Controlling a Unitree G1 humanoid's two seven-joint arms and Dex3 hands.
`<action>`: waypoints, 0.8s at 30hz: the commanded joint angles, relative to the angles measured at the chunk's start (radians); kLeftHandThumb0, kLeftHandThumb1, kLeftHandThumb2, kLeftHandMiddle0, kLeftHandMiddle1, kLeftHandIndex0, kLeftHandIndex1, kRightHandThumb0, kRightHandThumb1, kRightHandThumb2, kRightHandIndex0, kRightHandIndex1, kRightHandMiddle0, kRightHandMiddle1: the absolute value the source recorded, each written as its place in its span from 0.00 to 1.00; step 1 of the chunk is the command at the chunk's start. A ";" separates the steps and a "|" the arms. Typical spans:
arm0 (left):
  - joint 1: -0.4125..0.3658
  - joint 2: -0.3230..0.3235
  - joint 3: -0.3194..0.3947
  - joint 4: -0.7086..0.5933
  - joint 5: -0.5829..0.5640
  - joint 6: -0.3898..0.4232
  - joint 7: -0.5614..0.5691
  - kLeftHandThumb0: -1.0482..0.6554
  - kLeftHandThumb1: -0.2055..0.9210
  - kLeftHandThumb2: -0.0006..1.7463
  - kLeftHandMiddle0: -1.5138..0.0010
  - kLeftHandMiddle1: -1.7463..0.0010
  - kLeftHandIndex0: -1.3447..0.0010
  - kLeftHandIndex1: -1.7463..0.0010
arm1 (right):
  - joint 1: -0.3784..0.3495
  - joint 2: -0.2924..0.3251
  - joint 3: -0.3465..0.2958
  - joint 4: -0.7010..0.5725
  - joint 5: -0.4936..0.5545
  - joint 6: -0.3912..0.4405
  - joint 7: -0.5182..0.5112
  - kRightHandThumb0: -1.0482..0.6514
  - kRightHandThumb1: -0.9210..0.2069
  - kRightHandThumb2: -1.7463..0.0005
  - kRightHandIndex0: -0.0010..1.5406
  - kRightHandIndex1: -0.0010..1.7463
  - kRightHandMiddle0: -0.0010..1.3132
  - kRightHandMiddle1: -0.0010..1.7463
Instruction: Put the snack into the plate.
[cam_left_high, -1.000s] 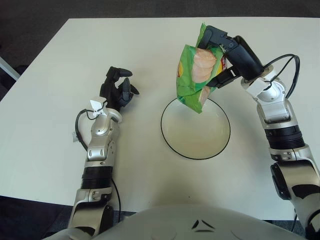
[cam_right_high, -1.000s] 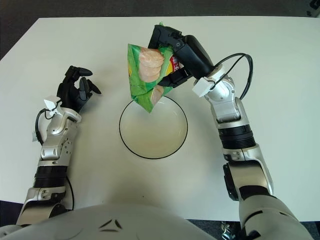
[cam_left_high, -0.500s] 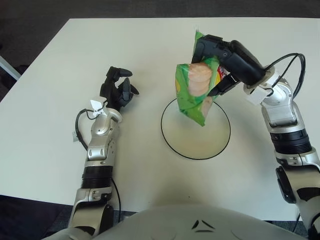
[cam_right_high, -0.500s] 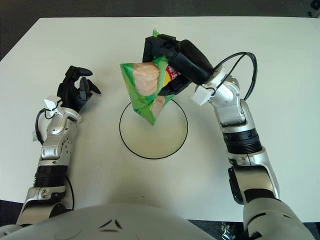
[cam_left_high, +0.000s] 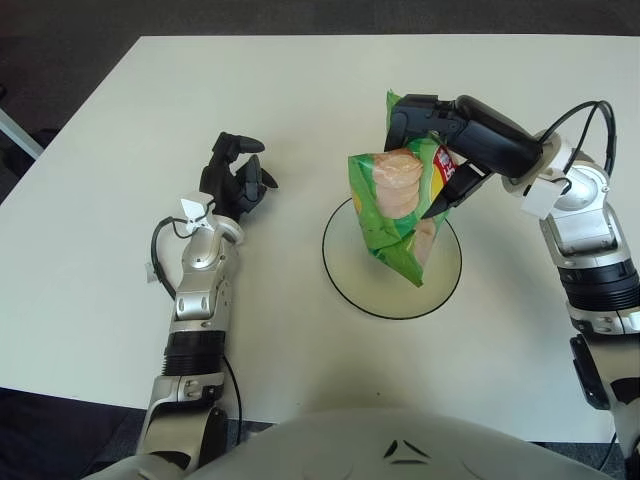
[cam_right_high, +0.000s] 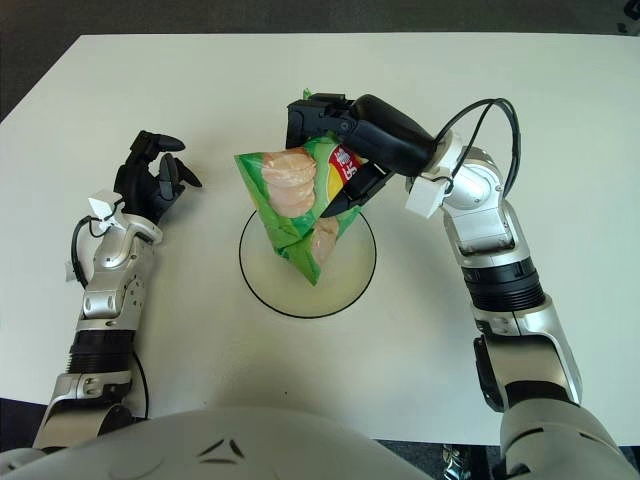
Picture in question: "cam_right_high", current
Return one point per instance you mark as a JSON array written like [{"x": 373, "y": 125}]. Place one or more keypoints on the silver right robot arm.
[{"x": 480, "y": 185}]

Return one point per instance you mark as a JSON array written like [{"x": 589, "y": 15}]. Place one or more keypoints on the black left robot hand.
[{"x": 132, "y": 185}]

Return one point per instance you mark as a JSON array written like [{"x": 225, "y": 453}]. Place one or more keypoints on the metal part under table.
[{"x": 456, "y": 462}]

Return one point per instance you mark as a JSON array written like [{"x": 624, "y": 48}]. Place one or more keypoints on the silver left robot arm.
[{"x": 115, "y": 255}]

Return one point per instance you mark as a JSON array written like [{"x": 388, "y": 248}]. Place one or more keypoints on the white plate with black rim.
[{"x": 340, "y": 290}]

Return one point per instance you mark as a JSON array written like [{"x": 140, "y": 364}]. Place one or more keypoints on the white left wrist label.
[{"x": 100, "y": 205}]

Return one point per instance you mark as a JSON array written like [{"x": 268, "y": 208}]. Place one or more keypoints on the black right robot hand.
[{"x": 390, "y": 135}]

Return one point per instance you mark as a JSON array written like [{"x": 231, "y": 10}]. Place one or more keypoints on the black chair base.
[{"x": 629, "y": 12}]

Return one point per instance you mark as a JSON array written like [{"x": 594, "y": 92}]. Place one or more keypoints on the green potato chips bag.
[{"x": 290, "y": 200}]

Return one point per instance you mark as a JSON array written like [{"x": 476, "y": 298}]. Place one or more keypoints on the grey robot torso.
[{"x": 250, "y": 450}]

